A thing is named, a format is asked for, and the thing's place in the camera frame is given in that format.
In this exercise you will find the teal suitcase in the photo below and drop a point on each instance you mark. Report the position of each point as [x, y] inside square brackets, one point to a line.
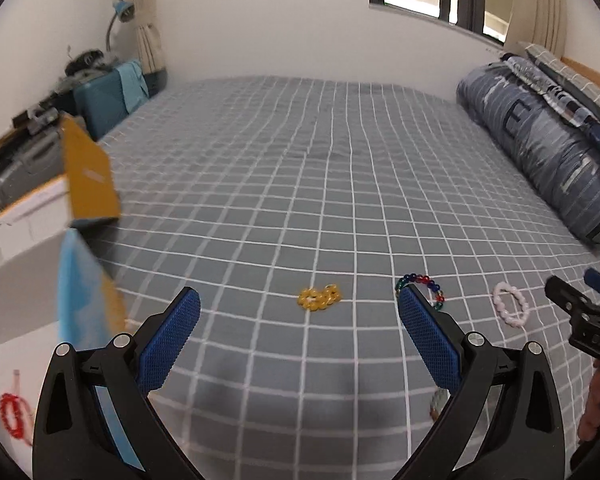
[100, 105]

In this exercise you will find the black device on suitcase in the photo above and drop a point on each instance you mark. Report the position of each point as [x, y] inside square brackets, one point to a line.
[85, 60]

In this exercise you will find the grey checked bed sheet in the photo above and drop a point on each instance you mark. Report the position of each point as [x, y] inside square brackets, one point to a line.
[305, 185]

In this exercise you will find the grey suitcase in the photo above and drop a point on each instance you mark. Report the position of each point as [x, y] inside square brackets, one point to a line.
[25, 170]

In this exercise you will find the light blue cloth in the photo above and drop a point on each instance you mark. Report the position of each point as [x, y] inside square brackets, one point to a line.
[135, 85]

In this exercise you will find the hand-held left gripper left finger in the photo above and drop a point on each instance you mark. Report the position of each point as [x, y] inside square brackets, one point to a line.
[170, 340]

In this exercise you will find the grey checked pillow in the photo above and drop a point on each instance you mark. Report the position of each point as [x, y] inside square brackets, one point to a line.
[570, 72]

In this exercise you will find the beige curtain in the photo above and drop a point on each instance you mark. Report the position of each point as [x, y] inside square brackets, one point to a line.
[537, 5]
[147, 20]

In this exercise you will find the pile of dark clutter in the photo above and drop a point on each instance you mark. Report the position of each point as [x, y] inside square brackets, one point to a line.
[30, 120]

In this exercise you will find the folded printed blue cloth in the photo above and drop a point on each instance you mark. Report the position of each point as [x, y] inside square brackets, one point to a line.
[555, 95]

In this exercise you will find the blue desk lamp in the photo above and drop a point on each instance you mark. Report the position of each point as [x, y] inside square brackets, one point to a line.
[122, 10]

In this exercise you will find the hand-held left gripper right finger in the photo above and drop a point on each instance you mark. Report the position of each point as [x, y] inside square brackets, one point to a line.
[430, 340]

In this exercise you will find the folded blue printed quilt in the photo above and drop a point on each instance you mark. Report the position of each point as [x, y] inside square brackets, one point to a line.
[540, 150]

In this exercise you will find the blue and yellow cardboard box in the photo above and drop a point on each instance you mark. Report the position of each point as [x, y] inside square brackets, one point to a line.
[30, 270]

